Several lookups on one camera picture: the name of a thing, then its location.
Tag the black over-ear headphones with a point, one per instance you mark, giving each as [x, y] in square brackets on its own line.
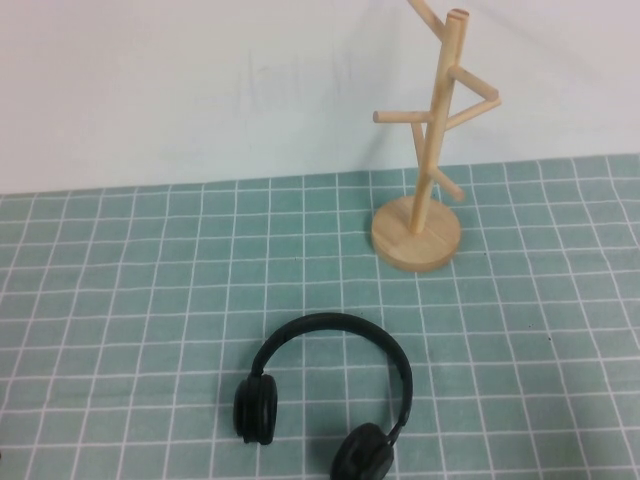
[257, 405]

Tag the wooden branch headphone stand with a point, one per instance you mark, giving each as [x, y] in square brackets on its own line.
[417, 245]

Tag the green white checked tablecloth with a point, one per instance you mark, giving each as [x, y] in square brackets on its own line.
[150, 300]

